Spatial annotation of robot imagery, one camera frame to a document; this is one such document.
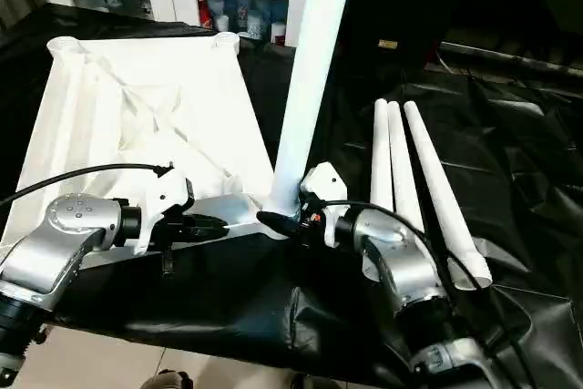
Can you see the white plastic table leg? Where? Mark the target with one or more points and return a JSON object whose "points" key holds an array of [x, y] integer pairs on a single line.
{"points": [[403, 170], [381, 152], [442, 189], [310, 70]]}

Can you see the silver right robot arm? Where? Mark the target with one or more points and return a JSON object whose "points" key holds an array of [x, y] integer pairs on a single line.
{"points": [[401, 261]]}

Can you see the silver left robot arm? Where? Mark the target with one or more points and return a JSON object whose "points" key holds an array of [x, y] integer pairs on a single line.
{"points": [[55, 243]]}

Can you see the black mat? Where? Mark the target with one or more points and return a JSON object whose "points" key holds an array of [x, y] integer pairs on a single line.
{"points": [[273, 307]]}

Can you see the white plastic table top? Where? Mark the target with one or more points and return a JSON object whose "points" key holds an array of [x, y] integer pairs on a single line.
{"points": [[146, 116]]}

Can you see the long black bar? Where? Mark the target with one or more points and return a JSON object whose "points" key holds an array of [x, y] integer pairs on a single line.
{"points": [[510, 54]]}

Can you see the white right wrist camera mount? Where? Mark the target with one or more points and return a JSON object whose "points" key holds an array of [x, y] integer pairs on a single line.
{"points": [[323, 189]]}

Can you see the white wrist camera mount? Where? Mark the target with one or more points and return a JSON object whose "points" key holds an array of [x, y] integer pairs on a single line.
{"points": [[162, 202], [323, 189]]}

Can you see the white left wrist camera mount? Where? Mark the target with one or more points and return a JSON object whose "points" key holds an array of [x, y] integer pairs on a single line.
{"points": [[162, 202]]}

